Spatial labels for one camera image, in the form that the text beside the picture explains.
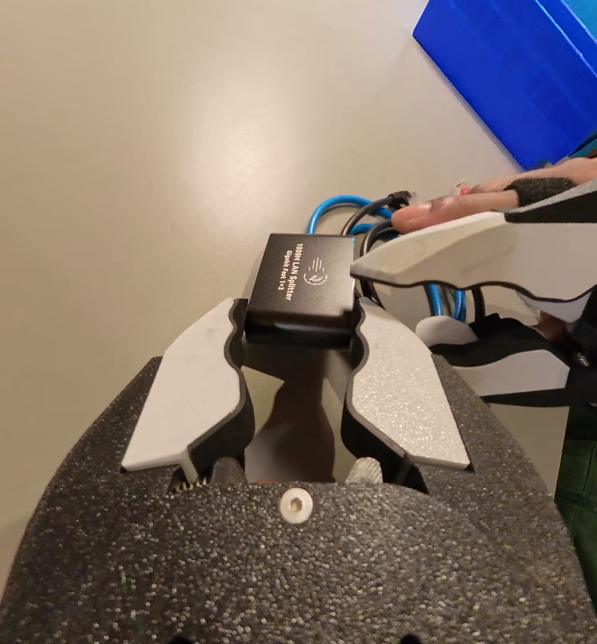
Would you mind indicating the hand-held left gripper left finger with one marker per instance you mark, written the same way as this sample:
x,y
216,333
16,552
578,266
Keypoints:
x,y
187,392

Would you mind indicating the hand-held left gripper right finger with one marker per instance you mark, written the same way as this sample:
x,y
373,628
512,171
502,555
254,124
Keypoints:
x,y
404,402

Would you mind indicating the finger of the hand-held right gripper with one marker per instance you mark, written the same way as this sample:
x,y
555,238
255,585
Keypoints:
x,y
454,251
519,375

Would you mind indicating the black network splitter box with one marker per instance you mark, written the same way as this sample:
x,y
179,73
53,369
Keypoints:
x,y
298,281

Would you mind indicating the person's right hand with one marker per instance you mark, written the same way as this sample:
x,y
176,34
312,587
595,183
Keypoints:
x,y
439,211

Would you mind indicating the large blue plastic bin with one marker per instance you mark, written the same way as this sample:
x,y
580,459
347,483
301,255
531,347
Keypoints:
x,y
504,75

